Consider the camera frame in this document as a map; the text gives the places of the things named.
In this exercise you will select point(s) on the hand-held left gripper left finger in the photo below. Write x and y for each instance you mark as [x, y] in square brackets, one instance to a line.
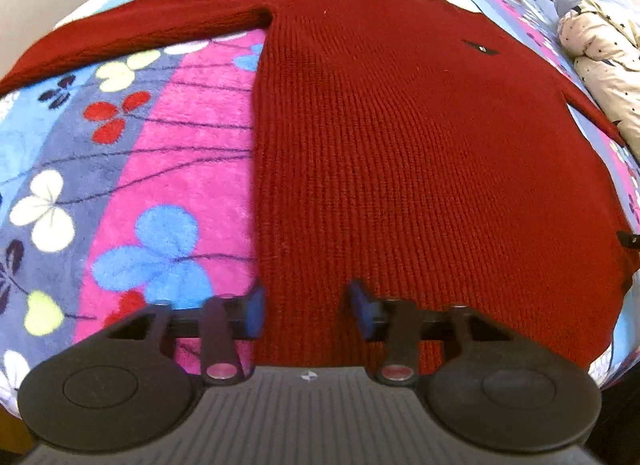
[256, 312]

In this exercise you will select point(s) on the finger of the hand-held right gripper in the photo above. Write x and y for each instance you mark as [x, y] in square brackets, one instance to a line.
[631, 240]

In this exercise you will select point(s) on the floral striped fleece blanket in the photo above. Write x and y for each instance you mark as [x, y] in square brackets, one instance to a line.
[150, 185]

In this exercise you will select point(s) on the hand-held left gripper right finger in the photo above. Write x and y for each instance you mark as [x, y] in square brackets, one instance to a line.
[361, 312]

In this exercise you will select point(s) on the red knitted sweater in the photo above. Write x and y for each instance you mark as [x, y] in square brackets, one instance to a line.
[400, 155]

